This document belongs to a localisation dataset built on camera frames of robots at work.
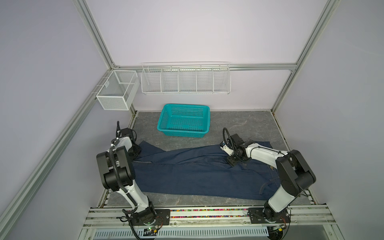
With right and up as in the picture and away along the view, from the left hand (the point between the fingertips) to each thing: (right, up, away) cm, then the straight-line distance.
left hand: (137, 155), depth 94 cm
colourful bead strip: (+44, -27, -18) cm, 55 cm away
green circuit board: (+15, -33, -21) cm, 42 cm away
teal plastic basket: (+28, +23, +22) cm, 42 cm away
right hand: (+61, -2, 0) cm, 61 cm away
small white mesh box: (-16, +44, +8) cm, 47 cm away
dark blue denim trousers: (+41, -10, -5) cm, 42 cm away
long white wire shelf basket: (+30, +51, +5) cm, 59 cm away
